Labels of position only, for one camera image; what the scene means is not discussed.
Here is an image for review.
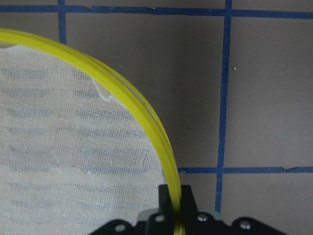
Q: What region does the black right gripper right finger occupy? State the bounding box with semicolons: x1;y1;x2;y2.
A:
180;185;198;215

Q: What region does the yellow steamer layer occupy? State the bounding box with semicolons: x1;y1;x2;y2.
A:
0;29;181;235

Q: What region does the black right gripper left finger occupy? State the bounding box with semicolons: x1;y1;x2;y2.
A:
158;185;174;213

